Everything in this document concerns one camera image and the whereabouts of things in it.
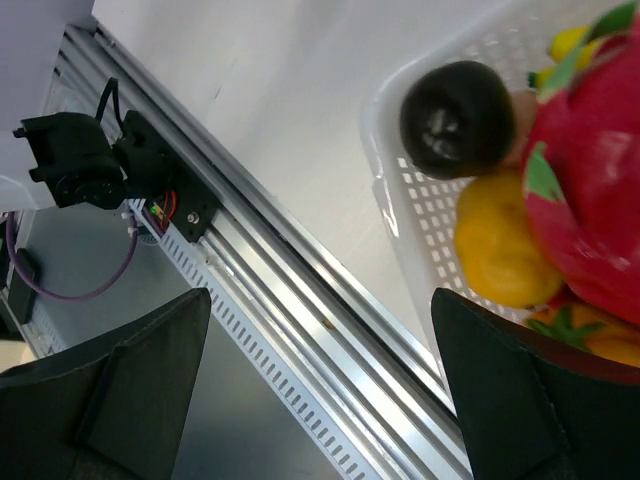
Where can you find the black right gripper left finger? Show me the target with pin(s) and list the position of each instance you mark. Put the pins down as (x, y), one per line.
(113, 407)

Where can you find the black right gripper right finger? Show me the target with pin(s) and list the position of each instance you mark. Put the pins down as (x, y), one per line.
(530, 407)

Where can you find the yellow orange fruit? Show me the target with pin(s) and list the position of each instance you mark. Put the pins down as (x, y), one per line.
(498, 254)

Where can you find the orange red tomato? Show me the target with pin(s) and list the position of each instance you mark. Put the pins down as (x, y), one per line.
(589, 329)

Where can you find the white perforated plastic basket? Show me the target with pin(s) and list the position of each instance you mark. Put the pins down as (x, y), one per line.
(420, 211)

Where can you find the pink dragon fruit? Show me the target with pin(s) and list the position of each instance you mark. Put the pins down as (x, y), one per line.
(581, 167)

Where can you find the dark purple plum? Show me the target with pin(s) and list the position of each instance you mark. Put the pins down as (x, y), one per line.
(457, 121)

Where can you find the pink peach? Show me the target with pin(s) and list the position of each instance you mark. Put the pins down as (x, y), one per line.
(524, 105)

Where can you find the yellow banana bunch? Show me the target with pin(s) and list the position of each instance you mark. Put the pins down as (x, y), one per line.
(561, 45)

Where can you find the aluminium rail frame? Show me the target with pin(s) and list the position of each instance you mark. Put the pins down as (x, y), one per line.
(373, 373)

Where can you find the white slotted cable duct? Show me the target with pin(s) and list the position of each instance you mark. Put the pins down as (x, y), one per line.
(254, 413)

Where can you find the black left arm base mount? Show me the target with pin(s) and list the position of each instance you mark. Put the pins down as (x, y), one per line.
(107, 158)

